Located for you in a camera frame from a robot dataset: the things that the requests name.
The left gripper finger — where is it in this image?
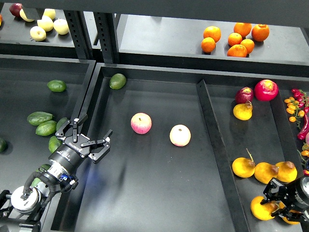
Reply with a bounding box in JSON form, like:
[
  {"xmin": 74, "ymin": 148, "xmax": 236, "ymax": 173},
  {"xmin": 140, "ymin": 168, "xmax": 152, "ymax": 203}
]
[
  {"xmin": 80, "ymin": 130, "xmax": 112, "ymax": 164},
  {"xmin": 55, "ymin": 114, "xmax": 88, "ymax": 147}
]

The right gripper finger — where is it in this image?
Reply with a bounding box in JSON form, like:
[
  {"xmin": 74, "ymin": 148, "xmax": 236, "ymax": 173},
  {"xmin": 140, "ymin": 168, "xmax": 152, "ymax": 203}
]
[
  {"xmin": 270, "ymin": 204, "xmax": 309, "ymax": 224},
  {"xmin": 260, "ymin": 178, "xmax": 285, "ymax": 205}
]

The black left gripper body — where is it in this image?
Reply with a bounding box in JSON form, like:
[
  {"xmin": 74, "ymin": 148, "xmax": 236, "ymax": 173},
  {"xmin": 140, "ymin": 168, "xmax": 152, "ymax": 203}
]
[{"xmin": 49, "ymin": 134, "xmax": 90, "ymax": 174}]

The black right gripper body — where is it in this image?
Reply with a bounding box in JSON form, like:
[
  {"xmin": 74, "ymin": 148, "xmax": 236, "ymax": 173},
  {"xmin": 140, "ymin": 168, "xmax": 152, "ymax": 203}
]
[{"xmin": 280, "ymin": 176, "xmax": 309, "ymax": 212}]

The long green avocado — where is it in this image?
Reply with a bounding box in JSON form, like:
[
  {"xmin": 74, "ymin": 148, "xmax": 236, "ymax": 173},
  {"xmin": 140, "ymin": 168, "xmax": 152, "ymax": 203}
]
[{"xmin": 30, "ymin": 164, "xmax": 51, "ymax": 187}]

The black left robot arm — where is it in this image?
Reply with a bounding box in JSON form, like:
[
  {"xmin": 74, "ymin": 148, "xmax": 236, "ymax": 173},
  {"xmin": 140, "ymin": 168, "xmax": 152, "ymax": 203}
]
[{"xmin": 0, "ymin": 116, "xmax": 112, "ymax": 232}]

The light green avocado pile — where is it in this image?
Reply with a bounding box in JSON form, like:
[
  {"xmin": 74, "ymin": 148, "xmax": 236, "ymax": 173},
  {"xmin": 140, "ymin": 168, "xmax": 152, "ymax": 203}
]
[{"xmin": 35, "ymin": 120, "xmax": 57, "ymax": 136}]

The green avocado left tray top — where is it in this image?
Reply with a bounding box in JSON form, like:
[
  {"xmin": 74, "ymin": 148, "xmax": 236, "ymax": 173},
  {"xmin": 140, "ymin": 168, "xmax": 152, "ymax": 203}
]
[{"xmin": 47, "ymin": 80, "xmax": 67, "ymax": 92}]

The green avocado tray corner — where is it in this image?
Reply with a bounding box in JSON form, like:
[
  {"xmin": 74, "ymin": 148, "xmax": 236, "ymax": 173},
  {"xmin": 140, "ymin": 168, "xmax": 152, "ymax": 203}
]
[{"xmin": 110, "ymin": 73, "xmax": 126, "ymax": 90}]

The dark avocado left edge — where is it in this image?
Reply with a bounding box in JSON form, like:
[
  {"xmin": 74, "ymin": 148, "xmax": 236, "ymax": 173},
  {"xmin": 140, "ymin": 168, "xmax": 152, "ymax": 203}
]
[{"xmin": 0, "ymin": 138, "xmax": 7, "ymax": 152}]

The yellow pear upper right tray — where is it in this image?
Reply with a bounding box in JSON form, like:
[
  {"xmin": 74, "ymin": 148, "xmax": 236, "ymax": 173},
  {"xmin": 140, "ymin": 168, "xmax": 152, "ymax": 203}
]
[{"xmin": 233, "ymin": 101, "xmax": 253, "ymax": 121}]

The pale yellow pear front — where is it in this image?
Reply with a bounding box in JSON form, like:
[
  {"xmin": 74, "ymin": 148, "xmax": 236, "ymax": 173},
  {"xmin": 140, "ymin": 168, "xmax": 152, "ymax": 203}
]
[{"xmin": 30, "ymin": 26, "xmax": 46, "ymax": 42}]

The pale yellow pear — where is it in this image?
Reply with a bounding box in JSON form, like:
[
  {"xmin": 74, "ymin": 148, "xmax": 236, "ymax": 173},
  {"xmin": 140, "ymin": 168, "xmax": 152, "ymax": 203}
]
[
  {"xmin": 37, "ymin": 15, "xmax": 54, "ymax": 32},
  {"xmin": 43, "ymin": 8, "xmax": 56, "ymax": 20},
  {"xmin": 30, "ymin": 26, "xmax": 46, "ymax": 42},
  {"xmin": 54, "ymin": 18, "xmax": 69, "ymax": 35}
]

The pale yellow pear right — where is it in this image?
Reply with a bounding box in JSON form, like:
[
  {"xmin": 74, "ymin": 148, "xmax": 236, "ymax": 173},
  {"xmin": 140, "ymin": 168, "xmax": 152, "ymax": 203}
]
[{"xmin": 54, "ymin": 18, "xmax": 69, "ymax": 35}]

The pale yellow pear middle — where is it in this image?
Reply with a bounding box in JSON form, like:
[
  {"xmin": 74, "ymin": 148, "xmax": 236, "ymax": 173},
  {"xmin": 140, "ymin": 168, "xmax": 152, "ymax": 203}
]
[{"xmin": 37, "ymin": 15, "xmax": 54, "ymax": 32}]

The pale yellow pear back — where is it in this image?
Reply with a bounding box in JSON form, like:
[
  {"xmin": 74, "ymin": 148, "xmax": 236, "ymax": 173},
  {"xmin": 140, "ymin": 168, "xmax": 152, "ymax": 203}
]
[{"xmin": 43, "ymin": 8, "xmax": 56, "ymax": 20}]

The pale yellow pear hidden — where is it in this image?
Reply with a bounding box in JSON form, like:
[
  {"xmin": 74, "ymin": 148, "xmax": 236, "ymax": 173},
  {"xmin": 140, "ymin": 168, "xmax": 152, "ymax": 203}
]
[{"xmin": 19, "ymin": 9, "xmax": 34, "ymax": 22}]

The pink red apple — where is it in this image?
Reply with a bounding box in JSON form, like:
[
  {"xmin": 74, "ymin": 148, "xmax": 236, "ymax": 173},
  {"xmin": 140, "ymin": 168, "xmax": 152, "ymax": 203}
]
[{"xmin": 130, "ymin": 113, "xmax": 152, "ymax": 134}]

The red chili pepper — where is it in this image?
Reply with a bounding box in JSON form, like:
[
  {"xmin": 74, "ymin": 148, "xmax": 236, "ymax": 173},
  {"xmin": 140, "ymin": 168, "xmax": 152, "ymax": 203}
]
[{"xmin": 297, "ymin": 114, "xmax": 309, "ymax": 140}]

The pale pink apple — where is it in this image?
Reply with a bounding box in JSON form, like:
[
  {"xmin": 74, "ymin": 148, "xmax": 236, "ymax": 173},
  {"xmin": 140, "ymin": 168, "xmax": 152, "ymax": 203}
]
[{"xmin": 169, "ymin": 124, "xmax": 191, "ymax": 146}]

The cherry tomato bunch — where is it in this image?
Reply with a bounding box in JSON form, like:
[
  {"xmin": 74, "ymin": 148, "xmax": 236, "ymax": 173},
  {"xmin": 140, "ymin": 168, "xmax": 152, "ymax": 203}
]
[{"xmin": 284, "ymin": 88, "xmax": 309, "ymax": 122}]

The black centre tray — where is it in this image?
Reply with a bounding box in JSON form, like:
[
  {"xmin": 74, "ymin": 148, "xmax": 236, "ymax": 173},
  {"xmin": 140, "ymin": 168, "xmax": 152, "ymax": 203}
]
[{"xmin": 41, "ymin": 62, "xmax": 309, "ymax": 232}]

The bright red apple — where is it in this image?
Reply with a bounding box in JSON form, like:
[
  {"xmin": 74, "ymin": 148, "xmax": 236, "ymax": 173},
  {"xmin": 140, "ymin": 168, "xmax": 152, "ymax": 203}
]
[{"xmin": 253, "ymin": 79, "xmax": 279, "ymax": 102}]

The dark red apple right tray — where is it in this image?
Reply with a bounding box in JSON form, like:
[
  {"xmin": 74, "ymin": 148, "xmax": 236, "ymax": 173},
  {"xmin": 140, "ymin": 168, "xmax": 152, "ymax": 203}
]
[{"xmin": 235, "ymin": 87, "xmax": 254, "ymax": 104}]

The dark red apple on shelf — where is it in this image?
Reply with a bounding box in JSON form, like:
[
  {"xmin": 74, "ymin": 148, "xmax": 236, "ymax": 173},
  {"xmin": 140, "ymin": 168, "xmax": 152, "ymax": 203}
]
[{"xmin": 9, "ymin": 3, "xmax": 22, "ymax": 17}]

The orange front bottom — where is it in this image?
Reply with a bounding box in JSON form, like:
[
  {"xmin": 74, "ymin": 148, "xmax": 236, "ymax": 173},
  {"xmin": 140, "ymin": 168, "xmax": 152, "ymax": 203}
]
[{"xmin": 227, "ymin": 44, "xmax": 248, "ymax": 58}]

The orange lower right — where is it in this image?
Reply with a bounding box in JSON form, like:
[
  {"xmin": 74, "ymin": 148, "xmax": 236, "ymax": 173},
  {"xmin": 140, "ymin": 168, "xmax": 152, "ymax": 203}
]
[{"xmin": 240, "ymin": 39, "xmax": 255, "ymax": 54}]

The orange far left bottom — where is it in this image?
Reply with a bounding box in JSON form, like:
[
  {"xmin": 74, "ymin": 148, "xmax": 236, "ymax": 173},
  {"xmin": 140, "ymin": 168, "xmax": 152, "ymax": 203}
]
[{"xmin": 201, "ymin": 37, "xmax": 216, "ymax": 53}]

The small orange middle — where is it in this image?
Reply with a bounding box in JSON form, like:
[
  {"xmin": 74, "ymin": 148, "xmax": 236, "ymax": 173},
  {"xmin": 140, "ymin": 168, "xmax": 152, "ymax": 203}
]
[{"xmin": 227, "ymin": 32, "xmax": 242, "ymax": 46}]

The orange top right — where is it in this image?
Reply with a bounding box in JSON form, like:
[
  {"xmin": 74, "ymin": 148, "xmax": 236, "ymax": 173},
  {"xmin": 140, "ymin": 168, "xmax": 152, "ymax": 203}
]
[{"xmin": 251, "ymin": 24, "xmax": 270, "ymax": 42}]

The dark avocado near tray wall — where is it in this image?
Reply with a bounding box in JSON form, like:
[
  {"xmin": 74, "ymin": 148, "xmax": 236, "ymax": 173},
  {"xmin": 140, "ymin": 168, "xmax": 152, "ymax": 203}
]
[{"xmin": 56, "ymin": 117, "xmax": 68, "ymax": 132}]

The black shelf upright post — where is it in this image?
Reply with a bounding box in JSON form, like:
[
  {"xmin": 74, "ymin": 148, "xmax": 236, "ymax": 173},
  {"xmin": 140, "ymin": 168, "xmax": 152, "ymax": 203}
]
[{"xmin": 64, "ymin": 10, "xmax": 120, "ymax": 64}]

